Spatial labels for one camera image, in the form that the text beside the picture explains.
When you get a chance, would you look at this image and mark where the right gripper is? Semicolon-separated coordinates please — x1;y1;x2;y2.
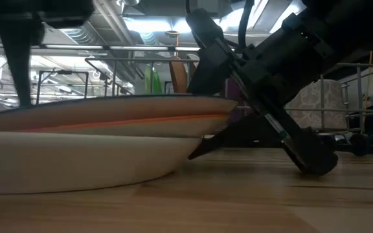
186;8;362;175

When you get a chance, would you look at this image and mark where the silver ventilation duct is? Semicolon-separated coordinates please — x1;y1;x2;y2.
60;0;132;45

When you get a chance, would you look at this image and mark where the grey wire dish rack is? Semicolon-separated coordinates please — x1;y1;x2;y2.
84;56;373;157

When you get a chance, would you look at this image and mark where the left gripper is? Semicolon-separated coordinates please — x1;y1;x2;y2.
0;0;95;107

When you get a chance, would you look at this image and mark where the black metal frame stand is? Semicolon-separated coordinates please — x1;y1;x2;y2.
36;69;89;105

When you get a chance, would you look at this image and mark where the tan wooden plate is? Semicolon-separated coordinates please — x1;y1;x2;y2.
168;60;190;94

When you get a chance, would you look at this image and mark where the deep cream white plate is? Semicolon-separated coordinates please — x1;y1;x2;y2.
0;131;204;195

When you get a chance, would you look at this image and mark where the blue striped plate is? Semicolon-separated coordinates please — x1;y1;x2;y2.
0;94;239;132

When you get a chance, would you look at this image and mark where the patterned beige bowl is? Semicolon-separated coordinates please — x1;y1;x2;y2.
285;79;348;130

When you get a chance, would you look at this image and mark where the yellow cable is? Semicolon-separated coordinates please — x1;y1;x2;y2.
366;50;373;101

